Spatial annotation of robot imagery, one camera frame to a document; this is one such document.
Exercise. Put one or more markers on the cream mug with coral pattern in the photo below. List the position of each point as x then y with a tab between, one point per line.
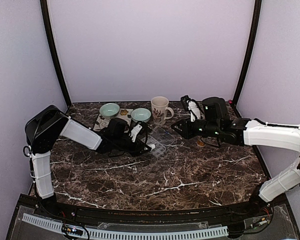
161	112

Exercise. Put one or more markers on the large orange label pill bottle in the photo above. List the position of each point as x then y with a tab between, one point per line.
200	143

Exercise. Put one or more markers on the square floral ceramic plate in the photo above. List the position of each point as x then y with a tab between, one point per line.
124	114

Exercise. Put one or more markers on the black frame post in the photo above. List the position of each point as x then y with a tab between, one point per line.
249	51
53	51

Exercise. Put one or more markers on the right teal ceramic bowl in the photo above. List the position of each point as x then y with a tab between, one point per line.
141	115

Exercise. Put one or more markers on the left teal ceramic bowl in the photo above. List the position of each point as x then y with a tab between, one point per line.
109	110

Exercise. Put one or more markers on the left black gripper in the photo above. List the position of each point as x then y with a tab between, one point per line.
139	146

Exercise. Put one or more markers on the right black frame post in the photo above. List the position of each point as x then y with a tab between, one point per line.
249	51

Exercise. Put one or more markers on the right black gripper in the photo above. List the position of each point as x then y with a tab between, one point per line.
185	123

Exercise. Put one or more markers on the white slotted cable duct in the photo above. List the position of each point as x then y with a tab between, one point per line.
111	231

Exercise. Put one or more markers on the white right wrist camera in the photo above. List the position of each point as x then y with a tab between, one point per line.
190	105

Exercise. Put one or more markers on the left black frame post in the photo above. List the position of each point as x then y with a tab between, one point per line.
53	51

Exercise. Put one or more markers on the teal ceramic bowl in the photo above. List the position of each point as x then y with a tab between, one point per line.
141	115
109	110

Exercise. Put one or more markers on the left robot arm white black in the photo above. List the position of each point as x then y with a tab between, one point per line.
47	127

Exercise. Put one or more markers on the black front rail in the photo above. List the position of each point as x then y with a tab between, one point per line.
229	214

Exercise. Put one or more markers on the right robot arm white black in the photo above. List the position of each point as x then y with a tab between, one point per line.
283	136

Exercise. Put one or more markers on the clear plastic pill organizer box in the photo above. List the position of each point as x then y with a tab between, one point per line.
162	140

